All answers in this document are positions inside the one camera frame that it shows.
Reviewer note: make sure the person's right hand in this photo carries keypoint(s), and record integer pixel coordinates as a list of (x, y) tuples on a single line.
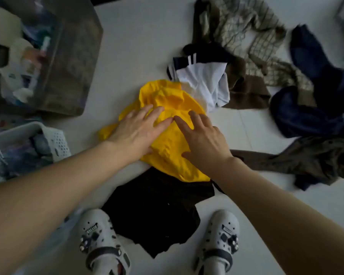
[(206, 143)]

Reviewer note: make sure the person's left hand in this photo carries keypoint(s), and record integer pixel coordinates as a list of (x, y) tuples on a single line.
[(134, 134)]

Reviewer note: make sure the yellow garment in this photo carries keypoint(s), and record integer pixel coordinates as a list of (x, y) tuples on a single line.
[(172, 97)]

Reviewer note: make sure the white and navy garment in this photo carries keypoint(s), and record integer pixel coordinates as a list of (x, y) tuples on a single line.
[(203, 80)]

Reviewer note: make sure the black garment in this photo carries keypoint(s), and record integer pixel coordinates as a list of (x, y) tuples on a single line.
[(154, 209)]

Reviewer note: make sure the navy blue garment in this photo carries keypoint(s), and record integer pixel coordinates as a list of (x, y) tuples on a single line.
[(304, 117)]

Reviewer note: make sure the dark brown garment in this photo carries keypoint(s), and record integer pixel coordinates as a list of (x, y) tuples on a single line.
[(318, 160)]

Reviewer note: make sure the beige plaid garment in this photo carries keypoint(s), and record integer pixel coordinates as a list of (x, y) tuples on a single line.
[(240, 25)]

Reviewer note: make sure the person's left forearm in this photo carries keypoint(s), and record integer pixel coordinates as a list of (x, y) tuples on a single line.
[(46, 197)]

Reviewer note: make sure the person's right forearm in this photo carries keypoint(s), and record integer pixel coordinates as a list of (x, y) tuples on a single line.
[(289, 226)]

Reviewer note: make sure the white plastic basket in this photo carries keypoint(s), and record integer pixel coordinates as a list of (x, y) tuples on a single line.
[(54, 140)]

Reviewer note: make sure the white right clog shoe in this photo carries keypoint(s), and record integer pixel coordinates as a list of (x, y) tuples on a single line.
[(222, 226)]

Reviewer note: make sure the white clog shoe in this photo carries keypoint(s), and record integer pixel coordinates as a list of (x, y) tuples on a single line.
[(222, 226), (99, 229)]

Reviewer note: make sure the white left clog shoe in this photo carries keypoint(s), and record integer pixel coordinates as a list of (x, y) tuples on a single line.
[(99, 229)]

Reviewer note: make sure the clear plastic storage box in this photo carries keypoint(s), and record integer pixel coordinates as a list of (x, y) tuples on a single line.
[(71, 54)]

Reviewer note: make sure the white right sock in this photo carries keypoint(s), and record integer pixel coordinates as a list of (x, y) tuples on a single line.
[(216, 267)]

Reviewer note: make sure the white sock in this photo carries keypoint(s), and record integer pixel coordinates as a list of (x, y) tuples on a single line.
[(104, 267), (216, 267)]

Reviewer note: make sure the white left sock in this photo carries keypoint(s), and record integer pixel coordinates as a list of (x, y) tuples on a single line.
[(104, 267)]

